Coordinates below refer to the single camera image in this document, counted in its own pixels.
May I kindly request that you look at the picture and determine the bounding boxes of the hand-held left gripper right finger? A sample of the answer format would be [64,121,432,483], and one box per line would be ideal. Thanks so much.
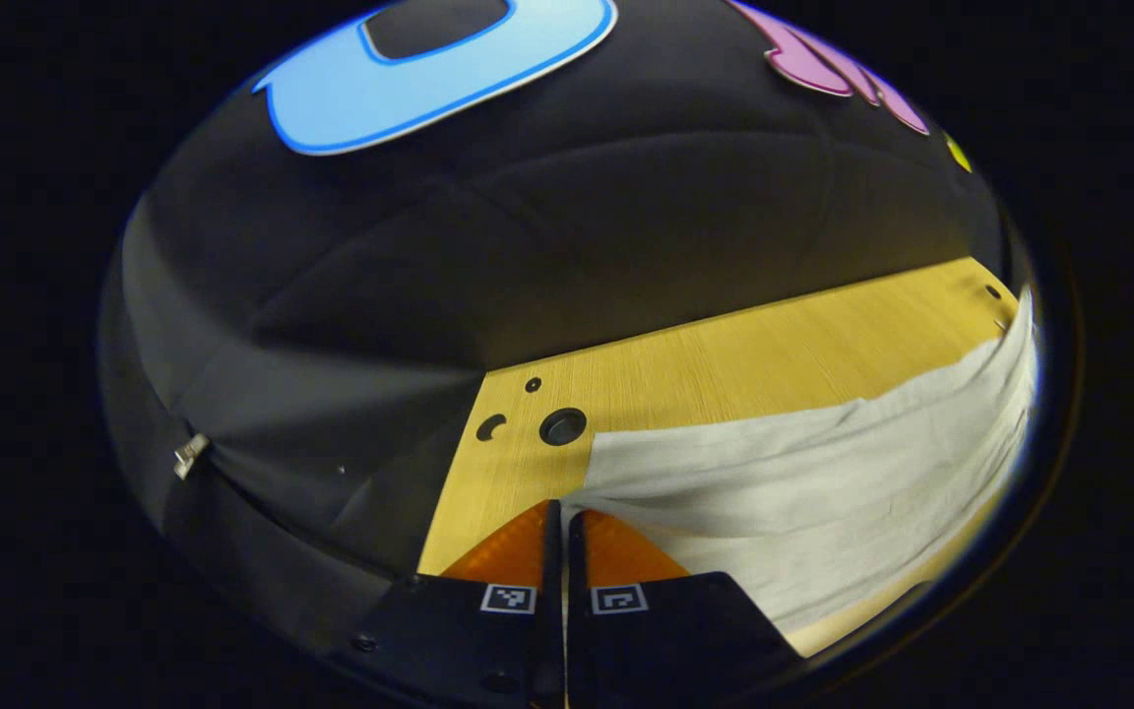
[567,508,806,709]

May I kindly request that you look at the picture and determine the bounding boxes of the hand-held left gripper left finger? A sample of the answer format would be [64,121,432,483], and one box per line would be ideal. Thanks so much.
[329,499,566,709]

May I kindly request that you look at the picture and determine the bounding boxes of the white jeans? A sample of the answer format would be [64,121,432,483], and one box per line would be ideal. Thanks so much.
[559,290,1039,636]

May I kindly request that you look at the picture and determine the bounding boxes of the small silver clip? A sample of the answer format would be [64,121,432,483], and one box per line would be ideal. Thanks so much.
[173,434,211,481]

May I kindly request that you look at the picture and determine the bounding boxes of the black backdrop cloth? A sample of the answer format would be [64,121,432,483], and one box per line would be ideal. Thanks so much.
[99,0,1031,671]

